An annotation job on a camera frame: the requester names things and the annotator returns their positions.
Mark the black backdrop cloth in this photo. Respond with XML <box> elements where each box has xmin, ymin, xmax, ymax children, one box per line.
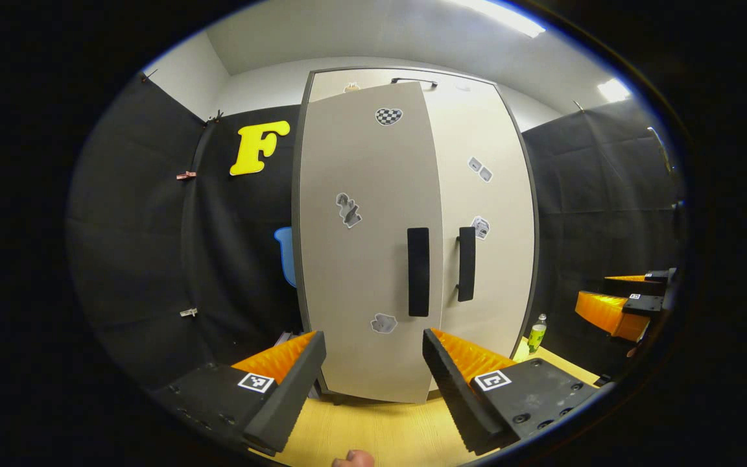
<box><xmin>521</xmin><ymin>97</ymin><xmax>691</xmax><ymax>377</ymax></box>
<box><xmin>65</xmin><ymin>71</ymin><xmax>303</xmax><ymax>390</ymax></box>

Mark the black left door handle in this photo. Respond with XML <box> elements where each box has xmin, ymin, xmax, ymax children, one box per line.
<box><xmin>407</xmin><ymin>227</ymin><xmax>431</xmax><ymax>318</ymax></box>

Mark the black door handle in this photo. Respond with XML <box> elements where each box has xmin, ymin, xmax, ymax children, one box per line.
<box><xmin>456</xmin><ymin>226</ymin><xmax>477</xmax><ymax>303</ymax></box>
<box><xmin>407</xmin><ymin>227</ymin><xmax>431</xmax><ymax>318</ymax></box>

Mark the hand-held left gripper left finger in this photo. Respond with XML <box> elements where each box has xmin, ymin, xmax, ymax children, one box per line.
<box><xmin>153</xmin><ymin>331</ymin><xmax>327</xmax><ymax>456</ymax></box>

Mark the white shoe cabinet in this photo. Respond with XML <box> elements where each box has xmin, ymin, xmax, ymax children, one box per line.
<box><xmin>291</xmin><ymin>67</ymin><xmax>540</xmax><ymax>403</ymax></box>

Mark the beige cabinet drawer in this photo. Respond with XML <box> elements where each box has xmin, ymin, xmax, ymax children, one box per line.
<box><xmin>309</xmin><ymin>69</ymin><xmax>497</xmax><ymax>98</ymax></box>

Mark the white cabinet door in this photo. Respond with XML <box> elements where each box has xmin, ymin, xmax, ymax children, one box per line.
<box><xmin>298</xmin><ymin>82</ymin><xmax>444</xmax><ymax>404</ymax></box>
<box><xmin>422</xmin><ymin>88</ymin><xmax>536</xmax><ymax>393</ymax></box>

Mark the small ceiling light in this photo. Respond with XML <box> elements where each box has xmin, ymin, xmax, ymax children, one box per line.
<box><xmin>597</xmin><ymin>78</ymin><xmax>632</xmax><ymax>103</ymax></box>

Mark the long ceiling light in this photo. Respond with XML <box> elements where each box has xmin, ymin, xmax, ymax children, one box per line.
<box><xmin>451</xmin><ymin>0</ymin><xmax>547</xmax><ymax>38</ymax></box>

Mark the green label plastic bottle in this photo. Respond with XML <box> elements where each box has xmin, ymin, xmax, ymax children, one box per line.
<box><xmin>527</xmin><ymin>314</ymin><xmax>549</xmax><ymax>355</ymax></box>

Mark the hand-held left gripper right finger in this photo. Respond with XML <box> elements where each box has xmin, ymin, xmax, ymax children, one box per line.
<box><xmin>422</xmin><ymin>328</ymin><xmax>601</xmax><ymax>455</ymax></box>

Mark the black right door handle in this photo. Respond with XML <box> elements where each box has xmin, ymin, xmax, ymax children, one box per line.
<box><xmin>456</xmin><ymin>226</ymin><xmax>477</xmax><ymax>303</ymax></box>

